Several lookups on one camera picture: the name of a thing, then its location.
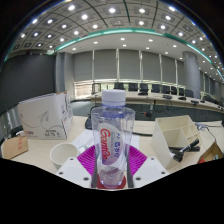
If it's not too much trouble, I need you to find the long conference table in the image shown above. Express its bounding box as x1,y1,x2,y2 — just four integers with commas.
89,90,224,114

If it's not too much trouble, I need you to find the white ceramic mug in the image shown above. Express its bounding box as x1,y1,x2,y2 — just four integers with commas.
49,142,81,170

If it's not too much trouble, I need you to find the white paper carton box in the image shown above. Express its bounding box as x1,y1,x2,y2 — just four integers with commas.
17,91,74,141

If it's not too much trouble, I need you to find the black cable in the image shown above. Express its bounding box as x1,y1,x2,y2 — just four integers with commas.
132,131,154,138

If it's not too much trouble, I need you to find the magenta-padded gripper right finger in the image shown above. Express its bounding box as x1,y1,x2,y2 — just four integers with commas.
127,144,169,188

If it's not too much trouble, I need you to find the small brown cardboard box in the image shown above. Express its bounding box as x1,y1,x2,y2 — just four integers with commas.
0,134,30,160

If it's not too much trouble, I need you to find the black office chairs group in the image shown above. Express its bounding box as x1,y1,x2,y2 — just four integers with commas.
91,81,214,101

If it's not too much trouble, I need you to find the black marker in organizer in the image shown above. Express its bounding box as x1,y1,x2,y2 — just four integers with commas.
172,138,201,163

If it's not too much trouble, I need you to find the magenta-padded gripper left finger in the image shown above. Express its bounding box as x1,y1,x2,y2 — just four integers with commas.
55,144,99,189

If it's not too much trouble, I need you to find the clear plastic water bottle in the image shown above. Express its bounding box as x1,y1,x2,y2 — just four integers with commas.
90,89,136,190

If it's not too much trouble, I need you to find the ceiling lights group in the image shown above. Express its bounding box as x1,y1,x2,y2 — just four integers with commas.
13,0,224,79

